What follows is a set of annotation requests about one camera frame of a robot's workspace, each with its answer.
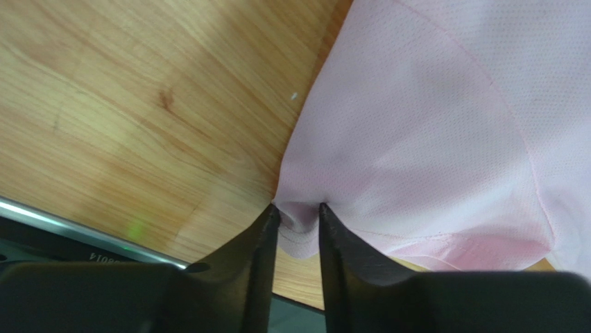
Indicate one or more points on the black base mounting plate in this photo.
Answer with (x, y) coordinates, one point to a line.
(23, 243)

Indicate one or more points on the aluminium frame rail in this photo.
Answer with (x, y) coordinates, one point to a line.
(51, 223)

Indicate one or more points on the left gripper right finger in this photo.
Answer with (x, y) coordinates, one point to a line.
(365, 291)

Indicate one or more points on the pink t shirt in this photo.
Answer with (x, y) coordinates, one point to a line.
(454, 135)

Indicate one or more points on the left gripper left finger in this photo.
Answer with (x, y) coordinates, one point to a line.
(229, 290)

